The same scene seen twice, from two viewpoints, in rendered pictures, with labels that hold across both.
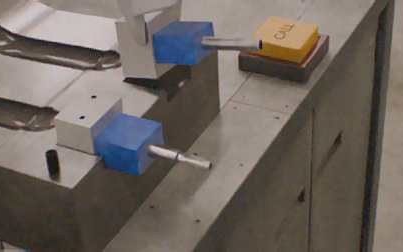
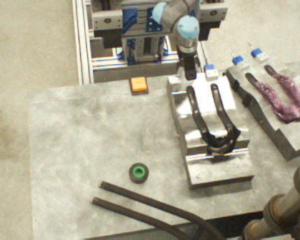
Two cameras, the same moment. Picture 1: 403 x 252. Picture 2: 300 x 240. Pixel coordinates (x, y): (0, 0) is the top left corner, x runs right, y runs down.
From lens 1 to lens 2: 207 cm
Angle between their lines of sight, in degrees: 78
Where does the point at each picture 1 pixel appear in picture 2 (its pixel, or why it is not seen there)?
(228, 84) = (155, 92)
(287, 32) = (138, 81)
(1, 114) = (215, 96)
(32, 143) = (220, 83)
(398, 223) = (20, 176)
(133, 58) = not seen: hidden behind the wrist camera
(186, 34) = not seen: hidden behind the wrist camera
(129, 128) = (208, 68)
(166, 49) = not seen: hidden behind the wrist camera
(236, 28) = (131, 103)
